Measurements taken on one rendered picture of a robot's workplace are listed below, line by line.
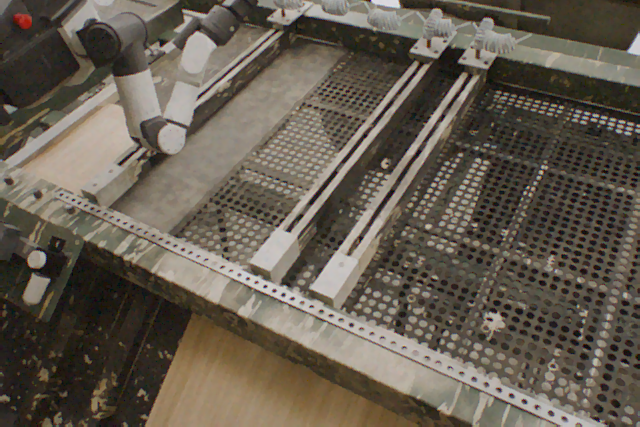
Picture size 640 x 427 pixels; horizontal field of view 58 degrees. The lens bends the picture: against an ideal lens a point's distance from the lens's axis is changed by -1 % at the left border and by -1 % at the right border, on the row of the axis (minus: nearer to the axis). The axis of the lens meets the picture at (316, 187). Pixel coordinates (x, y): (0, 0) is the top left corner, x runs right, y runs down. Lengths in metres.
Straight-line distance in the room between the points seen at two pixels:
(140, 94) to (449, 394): 0.99
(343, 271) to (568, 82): 1.05
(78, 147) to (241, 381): 0.93
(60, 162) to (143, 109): 0.56
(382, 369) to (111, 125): 1.27
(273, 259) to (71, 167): 0.81
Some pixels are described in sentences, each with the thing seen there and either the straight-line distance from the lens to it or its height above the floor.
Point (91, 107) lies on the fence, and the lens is 2.18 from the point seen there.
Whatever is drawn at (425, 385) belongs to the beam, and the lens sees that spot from 1.27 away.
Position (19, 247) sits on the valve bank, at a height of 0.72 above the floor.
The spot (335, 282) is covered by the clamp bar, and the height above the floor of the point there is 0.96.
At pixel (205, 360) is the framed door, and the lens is 1.71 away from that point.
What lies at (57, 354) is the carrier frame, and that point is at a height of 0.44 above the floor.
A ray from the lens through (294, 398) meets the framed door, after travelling 1.60.
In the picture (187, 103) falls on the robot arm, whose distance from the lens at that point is 1.61.
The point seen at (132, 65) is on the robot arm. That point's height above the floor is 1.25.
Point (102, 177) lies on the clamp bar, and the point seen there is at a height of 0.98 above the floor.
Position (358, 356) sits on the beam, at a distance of 1.30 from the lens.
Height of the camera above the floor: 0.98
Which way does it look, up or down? 7 degrees up
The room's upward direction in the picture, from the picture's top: 22 degrees clockwise
